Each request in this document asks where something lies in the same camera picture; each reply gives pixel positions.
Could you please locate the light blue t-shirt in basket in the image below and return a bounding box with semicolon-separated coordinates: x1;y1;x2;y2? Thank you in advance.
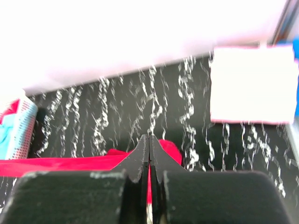
0;114;16;153

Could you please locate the red t-shirt in basket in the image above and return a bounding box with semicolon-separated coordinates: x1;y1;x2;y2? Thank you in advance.
0;99;20;124

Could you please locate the red t-shirt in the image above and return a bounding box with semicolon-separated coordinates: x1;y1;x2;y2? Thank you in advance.
0;140;185;210
0;99;20;124

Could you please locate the folded blue t-shirt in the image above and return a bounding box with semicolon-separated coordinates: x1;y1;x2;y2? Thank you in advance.
278;36;299;60

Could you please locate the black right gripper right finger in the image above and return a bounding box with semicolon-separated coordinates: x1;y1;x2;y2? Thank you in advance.
149;135;295;224

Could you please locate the white plastic laundry basket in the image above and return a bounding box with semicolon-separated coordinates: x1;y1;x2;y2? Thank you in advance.
0;96;38;160

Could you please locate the folded pink t-shirt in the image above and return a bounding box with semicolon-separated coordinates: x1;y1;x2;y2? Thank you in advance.
210;45;299;124

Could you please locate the right aluminium corner post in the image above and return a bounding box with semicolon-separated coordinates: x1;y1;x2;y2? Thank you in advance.
270;0;299;45

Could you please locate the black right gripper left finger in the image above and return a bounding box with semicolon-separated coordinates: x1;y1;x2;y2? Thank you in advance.
0;134;149;224

